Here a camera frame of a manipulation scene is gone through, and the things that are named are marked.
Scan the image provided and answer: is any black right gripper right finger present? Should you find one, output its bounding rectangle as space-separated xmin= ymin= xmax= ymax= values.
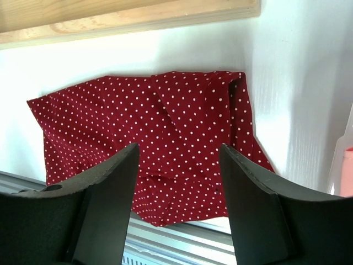
xmin=220 ymin=145 xmax=352 ymax=264

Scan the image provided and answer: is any salmon pink garment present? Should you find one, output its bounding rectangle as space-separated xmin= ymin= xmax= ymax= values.
xmin=340 ymin=147 xmax=353 ymax=197

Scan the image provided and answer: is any dark red dotted garment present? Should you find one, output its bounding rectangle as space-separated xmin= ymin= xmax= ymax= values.
xmin=27 ymin=71 xmax=271 ymax=226

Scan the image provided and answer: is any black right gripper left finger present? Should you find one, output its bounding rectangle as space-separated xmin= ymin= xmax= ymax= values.
xmin=1 ymin=143 xmax=140 ymax=264

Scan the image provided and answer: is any white slotted cable duct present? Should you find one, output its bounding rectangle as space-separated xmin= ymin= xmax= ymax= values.
xmin=122 ymin=253 xmax=143 ymax=265

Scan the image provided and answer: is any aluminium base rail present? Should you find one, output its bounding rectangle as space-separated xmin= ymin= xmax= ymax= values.
xmin=0 ymin=169 xmax=238 ymax=265

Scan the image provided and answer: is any wooden clothes rack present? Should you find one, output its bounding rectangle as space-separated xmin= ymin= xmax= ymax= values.
xmin=1 ymin=1 xmax=261 ymax=50

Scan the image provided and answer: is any white plastic laundry basket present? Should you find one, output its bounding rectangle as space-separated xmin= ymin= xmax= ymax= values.
xmin=328 ymin=108 xmax=352 ymax=197

